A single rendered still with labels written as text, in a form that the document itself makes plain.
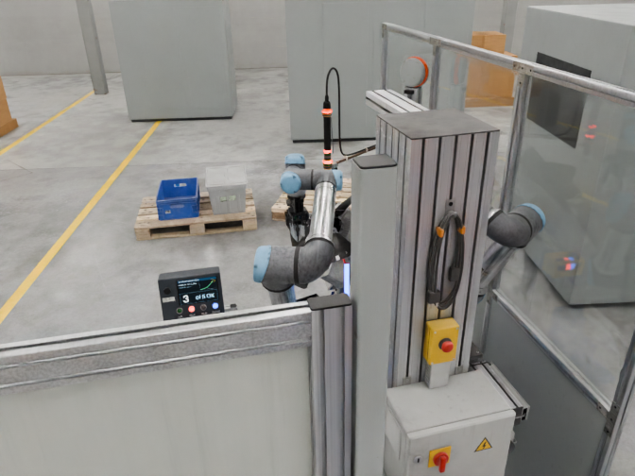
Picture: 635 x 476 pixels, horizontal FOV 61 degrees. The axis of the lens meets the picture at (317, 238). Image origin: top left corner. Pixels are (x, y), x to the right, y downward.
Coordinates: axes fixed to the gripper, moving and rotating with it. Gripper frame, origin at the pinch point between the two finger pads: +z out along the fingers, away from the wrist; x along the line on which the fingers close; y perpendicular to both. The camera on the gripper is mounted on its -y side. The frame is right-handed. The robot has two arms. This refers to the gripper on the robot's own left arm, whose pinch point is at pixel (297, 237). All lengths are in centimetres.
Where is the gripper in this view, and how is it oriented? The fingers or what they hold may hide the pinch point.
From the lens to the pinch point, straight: 218.4
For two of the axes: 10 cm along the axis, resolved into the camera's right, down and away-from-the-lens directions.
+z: 0.2, 8.9, 4.6
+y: 2.4, 4.4, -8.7
